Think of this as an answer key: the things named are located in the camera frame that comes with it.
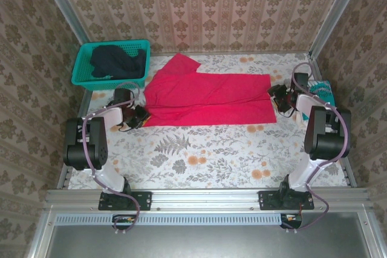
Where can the red t-shirt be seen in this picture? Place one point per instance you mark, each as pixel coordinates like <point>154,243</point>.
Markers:
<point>211,98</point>

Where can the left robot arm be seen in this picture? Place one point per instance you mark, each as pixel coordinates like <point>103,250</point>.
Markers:
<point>84,152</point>

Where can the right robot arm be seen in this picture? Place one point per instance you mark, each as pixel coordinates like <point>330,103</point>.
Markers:
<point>326,146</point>

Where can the folded cream t-shirt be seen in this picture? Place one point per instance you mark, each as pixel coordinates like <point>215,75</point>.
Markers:
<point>302,118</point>

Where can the folded teal printed t-shirt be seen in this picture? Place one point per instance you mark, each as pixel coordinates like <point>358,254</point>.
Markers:
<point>323,92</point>

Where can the navy blue t-shirt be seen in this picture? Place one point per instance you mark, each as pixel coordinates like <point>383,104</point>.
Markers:
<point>118,63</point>

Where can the teal plastic laundry basket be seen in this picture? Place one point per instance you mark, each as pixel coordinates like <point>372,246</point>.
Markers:
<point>81,81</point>

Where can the floral table cover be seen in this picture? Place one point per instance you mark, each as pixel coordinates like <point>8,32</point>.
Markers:
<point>211,155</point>

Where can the small controller board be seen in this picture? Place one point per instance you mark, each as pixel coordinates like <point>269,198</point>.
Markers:
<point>124,219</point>
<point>291,218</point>

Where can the grey metal sheet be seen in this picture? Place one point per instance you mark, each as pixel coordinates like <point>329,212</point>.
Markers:
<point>211,241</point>

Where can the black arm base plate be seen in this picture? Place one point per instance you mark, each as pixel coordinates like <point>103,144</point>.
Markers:
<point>142,200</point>
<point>267,200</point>

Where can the aluminium mounting rail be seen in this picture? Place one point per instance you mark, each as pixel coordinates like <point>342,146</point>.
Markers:
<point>205,199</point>

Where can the aluminium frame post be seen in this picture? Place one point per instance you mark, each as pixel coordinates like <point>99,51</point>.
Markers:
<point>335,13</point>
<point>66,7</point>

